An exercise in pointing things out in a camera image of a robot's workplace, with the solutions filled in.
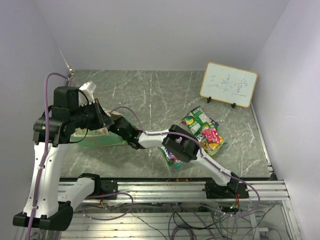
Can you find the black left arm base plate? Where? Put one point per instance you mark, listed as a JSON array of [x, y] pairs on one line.
[[105, 188]]

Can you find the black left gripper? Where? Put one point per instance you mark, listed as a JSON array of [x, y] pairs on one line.
[[105, 119]]

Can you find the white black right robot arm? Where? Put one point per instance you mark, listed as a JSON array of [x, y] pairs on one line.
[[187, 149]]

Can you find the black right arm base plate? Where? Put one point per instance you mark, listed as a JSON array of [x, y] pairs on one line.
[[230, 191]]

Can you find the small whiteboard yellow frame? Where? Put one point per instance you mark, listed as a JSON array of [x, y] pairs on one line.
[[228, 84]]

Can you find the red pink snack packet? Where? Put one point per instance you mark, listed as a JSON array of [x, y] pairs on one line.
[[211, 134]]

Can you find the aluminium mounting rail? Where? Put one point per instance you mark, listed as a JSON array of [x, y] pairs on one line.
[[162, 192]]

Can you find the teal red Fox's packet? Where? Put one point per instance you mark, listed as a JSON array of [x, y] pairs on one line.
[[178, 163]]

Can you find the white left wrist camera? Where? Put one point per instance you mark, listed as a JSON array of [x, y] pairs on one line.
[[86, 93]]

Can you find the purple Fox's candy packet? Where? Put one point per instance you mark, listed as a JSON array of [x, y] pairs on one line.
[[216, 124]]

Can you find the purple berries Fox's packet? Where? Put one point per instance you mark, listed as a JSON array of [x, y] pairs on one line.
[[168, 155]]

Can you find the green Fox's candy packet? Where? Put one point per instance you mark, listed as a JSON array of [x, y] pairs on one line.
[[197, 120]]

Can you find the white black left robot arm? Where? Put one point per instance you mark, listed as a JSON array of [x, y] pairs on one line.
[[73, 108]]

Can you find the green printed paper bag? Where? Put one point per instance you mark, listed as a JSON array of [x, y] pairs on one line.
[[100, 140]]

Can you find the yellow green Fox's packet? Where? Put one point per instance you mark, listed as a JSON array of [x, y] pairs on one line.
[[168, 162], [210, 147]]

